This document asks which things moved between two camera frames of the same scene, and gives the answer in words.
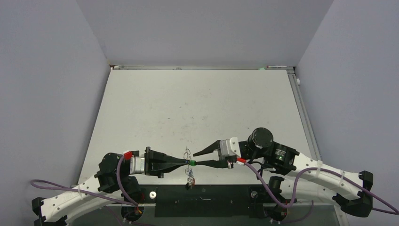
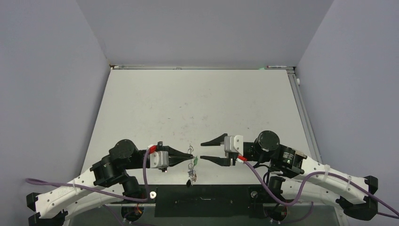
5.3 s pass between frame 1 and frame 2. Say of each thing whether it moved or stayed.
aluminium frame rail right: stayed
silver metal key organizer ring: moved
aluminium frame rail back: stayed
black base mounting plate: stayed
